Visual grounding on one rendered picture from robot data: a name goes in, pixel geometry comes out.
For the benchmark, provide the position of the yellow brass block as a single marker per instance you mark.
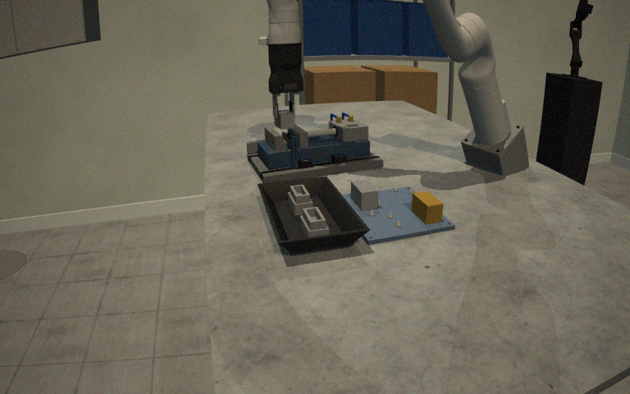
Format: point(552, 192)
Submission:
point(427, 207)

